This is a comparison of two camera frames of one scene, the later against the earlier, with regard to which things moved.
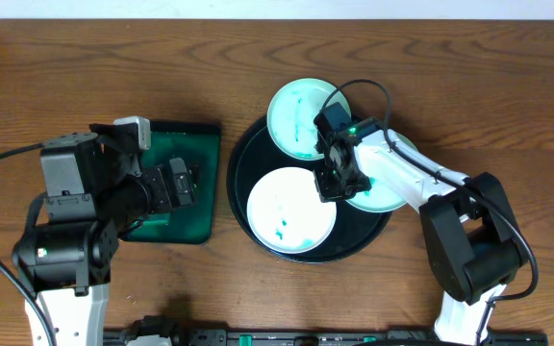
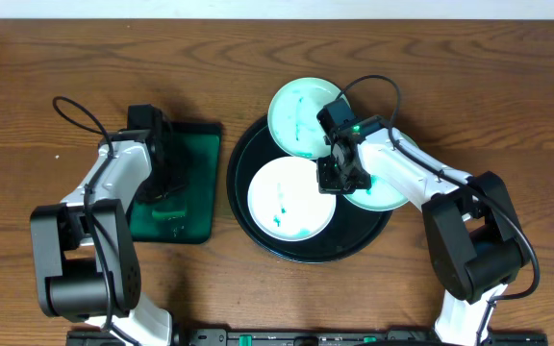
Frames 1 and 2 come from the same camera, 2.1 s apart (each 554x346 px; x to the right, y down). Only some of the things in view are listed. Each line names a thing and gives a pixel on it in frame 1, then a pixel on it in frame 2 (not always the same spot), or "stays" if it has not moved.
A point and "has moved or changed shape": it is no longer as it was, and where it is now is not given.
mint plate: x=292 y=111 stays
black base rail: x=323 y=337 stays
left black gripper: x=181 y=182 to x=160 y=187
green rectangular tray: x=199 y=144 stays
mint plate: x=380 y=198 stays
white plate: x=287 y=213 has moved or changed shape
